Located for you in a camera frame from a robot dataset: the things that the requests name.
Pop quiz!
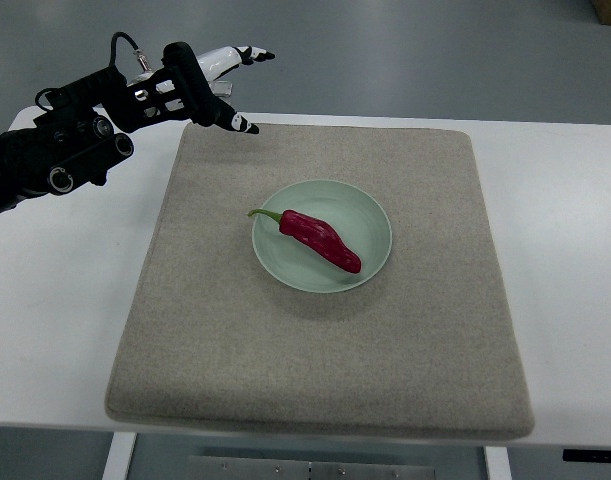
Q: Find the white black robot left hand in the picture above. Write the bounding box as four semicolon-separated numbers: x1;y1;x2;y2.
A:
129;42;275;134

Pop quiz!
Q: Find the red chili pepper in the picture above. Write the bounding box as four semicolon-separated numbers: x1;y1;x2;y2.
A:
247;208;362;274

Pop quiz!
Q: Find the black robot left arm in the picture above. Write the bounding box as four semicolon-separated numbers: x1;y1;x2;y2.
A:
0;42;235;214

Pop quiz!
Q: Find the light green plate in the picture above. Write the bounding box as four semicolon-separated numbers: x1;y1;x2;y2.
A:
247;179;393;294

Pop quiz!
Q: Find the beige felt mat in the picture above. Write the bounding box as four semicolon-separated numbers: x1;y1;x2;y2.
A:
105;124;534;440

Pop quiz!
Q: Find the white table leg left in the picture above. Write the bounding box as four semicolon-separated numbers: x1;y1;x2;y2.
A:
101;432;137;480

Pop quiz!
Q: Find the white table leg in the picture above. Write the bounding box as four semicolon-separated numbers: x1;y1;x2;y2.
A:
484;446;512;480
101;432;137;480

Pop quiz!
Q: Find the cardboard box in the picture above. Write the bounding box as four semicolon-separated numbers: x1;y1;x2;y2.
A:
591;0;611;26

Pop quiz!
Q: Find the white table leg right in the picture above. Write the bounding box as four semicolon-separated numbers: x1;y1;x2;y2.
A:
484;446;512;480

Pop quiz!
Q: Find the black control panel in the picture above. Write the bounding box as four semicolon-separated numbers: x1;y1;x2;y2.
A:
562;449;611;464

